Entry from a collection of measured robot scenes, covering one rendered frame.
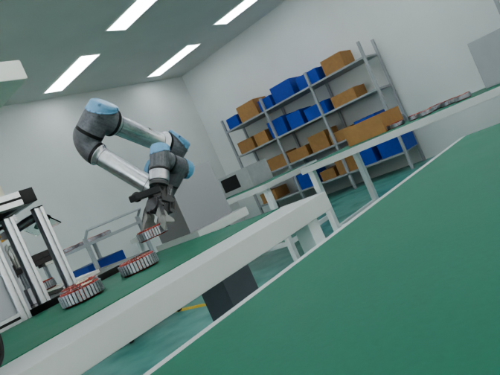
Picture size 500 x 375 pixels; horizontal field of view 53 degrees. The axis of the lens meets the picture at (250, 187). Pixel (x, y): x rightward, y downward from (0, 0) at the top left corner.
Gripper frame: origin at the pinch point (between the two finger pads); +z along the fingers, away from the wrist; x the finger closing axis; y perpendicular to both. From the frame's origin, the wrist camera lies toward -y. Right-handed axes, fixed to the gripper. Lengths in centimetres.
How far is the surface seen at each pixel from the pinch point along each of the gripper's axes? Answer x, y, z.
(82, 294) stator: -29, -38, 28
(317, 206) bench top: -70, 6, 8
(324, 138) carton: 288, 495, -304
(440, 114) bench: -26, 199, -107
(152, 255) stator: -30.5, -18.9, 16.1
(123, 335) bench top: -71, -49, 41
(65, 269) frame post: 7.0, -27.2, 14.5
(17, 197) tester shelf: 5.5, -44.8, -5.6
